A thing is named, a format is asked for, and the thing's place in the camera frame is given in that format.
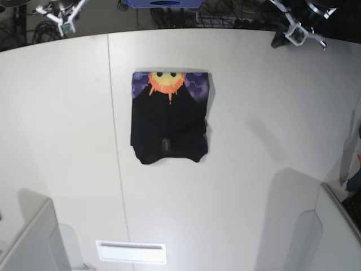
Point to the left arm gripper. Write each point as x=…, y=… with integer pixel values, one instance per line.
x=308, y=14

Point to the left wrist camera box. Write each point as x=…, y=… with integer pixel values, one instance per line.
x=296, y=35

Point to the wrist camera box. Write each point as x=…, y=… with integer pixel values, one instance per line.
x=67, y=28
x=296, y=35

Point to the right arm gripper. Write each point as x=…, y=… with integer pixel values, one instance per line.
x=61, y=11

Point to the blue plastic bin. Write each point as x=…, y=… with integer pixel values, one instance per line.
x=164, y=3

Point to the black printed T-shirt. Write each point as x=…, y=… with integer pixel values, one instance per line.
x=169, y=115

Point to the grey monitor left corner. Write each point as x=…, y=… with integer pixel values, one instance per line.
x=38, y=245

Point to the black keyboard right edge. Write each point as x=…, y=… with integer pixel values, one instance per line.
x=353, y=206

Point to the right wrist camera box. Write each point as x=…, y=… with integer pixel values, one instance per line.
x=67, y=28

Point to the white slotted table tray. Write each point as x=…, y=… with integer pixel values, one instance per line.
x=135, y=253

